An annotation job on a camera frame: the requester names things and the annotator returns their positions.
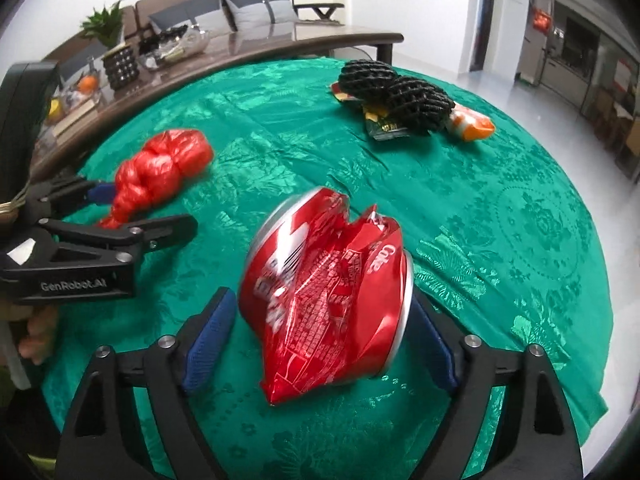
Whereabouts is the yellow green wrapper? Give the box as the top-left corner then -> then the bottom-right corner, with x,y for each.
330,82 -> 413,142

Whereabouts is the orange snack packet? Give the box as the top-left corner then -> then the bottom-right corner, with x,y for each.
445,105 -> 497,142

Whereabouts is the dark door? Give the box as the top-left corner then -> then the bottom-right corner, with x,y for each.
472,0 -> 498,73

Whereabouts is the book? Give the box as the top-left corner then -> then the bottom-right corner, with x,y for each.
52,95 -> 98,128

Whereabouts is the green floral tablecloth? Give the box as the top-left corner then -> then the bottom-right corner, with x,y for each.
37,56 -> 615,480

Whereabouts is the kitchen counter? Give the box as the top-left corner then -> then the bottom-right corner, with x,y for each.
539,52 -> 591,103

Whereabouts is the crushed red can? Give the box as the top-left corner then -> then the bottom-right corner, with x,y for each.
237,186 -> 415,406

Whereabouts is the grey pillow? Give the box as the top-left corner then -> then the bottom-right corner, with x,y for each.
59,46 -> 108,83
221,0 -> 301,32
147,0 -> 232,35

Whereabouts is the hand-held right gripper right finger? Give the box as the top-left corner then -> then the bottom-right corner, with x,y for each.
410,291 -> 584,480

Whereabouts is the green plant in black pot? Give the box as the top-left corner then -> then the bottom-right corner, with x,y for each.
80,0 -> 142,92

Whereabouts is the wooden coffee table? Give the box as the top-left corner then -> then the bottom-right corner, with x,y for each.
30,22 -> 405,181

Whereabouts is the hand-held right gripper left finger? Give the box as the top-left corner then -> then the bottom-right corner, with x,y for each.
57,286 -> 237,480

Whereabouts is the red plastic bag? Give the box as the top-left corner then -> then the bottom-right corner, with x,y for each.
97,129 -> 215,231

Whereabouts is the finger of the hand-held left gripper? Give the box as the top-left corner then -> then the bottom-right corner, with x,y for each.
40,213 -> 199,264
29,175 -> 119,222

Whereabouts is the person's left hand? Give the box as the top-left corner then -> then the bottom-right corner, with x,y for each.
15,305 -> 60,366

